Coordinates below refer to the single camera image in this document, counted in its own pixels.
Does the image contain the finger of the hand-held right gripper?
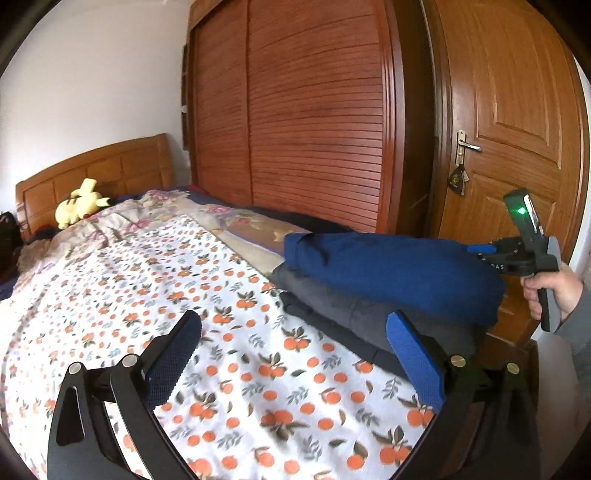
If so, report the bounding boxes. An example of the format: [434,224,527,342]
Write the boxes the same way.
[465,237,526,278]

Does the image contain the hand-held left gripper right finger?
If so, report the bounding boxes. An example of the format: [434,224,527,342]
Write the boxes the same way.
[385,310,536,480]

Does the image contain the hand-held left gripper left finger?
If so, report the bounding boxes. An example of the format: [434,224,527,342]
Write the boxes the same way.
[46,309,204,480]

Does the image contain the navy blue blazer jacket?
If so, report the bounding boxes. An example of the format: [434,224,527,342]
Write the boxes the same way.
[283,232,507,326]

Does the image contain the person's right forearm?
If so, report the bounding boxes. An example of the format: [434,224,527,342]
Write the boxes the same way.
[554,295,591,385]

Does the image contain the dark folded clothes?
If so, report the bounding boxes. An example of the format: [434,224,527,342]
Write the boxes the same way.
[270,264,482,384]

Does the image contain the person's right hand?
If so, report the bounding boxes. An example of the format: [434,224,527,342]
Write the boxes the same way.
[522,265,583,325]

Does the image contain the orange print bed sheet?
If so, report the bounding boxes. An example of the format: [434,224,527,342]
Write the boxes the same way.
[0,215,438,480]

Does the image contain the dark hanging key tag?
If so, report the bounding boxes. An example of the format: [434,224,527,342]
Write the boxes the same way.
[446,164,468,191]

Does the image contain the wooden door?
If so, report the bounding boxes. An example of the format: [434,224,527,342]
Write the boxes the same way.
[422,0,588,344]

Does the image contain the floral quilt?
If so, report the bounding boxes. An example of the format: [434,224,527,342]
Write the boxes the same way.
[18,187,335,266]

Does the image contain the yellow plush toy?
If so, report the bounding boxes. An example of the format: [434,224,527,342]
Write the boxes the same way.
[55,178,112,230]

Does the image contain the wooden bed headboard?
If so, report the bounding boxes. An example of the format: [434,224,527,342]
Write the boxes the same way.
[15,134,175,232]

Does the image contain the brown chair with bag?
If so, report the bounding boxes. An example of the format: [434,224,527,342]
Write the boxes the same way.
[0,211,23,283]

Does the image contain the wooden slatted wardrobe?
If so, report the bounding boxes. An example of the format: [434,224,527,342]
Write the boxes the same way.
[181,0,440,241]

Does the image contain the metal door handle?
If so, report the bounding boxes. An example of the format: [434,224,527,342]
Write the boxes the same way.
[455,130,482,165]

